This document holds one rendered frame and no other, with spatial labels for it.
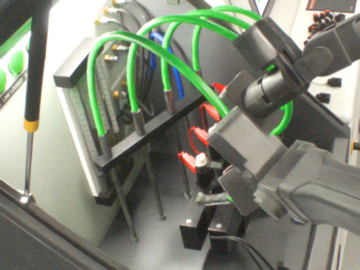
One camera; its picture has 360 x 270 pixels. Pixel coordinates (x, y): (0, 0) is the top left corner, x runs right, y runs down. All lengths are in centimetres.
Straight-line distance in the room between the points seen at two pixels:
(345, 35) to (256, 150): 24
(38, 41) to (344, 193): 32
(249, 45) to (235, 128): 21
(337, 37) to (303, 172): 28
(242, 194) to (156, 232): 59
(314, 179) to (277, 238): 76
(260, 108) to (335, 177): 38
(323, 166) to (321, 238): 60
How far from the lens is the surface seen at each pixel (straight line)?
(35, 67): 57
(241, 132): 63
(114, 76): 129
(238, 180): 75
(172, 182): 143
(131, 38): 83
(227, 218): 112
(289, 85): 80
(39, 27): 53
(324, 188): 50
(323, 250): 110
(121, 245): 132
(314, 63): 78
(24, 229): 78
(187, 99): 123
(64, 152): 113
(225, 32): 95
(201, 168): 104
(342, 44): 78
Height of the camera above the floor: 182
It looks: 39 degrees down
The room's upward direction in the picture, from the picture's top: 11 degrees counter-clockwise
